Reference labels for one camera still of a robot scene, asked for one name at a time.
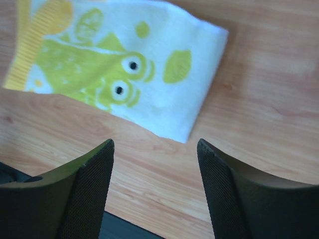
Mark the black base cloth strip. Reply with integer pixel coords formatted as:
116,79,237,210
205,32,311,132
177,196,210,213
99,211,162,239

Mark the yellow green towel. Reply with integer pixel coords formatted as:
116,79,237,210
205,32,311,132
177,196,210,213
3,0,228,143

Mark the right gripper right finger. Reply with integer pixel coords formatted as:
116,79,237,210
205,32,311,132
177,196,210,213
197,139,319,239

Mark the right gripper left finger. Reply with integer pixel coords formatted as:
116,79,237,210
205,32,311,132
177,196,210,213
0,139,115,239

